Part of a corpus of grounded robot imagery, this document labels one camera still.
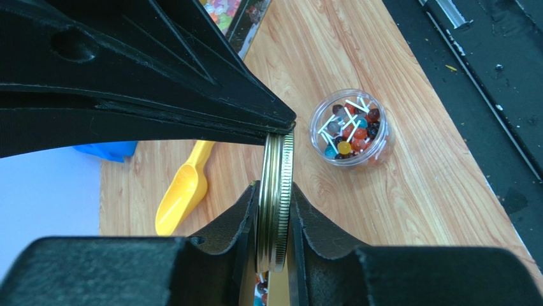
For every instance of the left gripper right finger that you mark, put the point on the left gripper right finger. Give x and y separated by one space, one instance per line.
323 265

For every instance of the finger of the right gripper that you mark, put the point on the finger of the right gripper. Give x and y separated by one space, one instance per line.
167 55
32 122

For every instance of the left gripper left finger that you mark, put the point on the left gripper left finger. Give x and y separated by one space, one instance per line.
216 265

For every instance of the yellow plastic scoop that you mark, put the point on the yellow plastic scoop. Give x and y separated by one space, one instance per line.
187 189

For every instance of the white jar lid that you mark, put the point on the white jar lid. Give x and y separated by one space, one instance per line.
273 211

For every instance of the clear glass jar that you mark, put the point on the clear glass jar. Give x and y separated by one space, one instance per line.
350 128

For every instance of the gold tin of lollipops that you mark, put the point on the gold tin of lollipops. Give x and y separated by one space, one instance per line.
272 289

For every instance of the tin of gummy candies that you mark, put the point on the tin of gummy candies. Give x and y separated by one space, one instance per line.
238 20

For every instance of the blue plastic bin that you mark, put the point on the blue plastic bin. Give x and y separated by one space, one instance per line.
110 151

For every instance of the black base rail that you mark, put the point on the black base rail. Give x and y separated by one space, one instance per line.
484 60

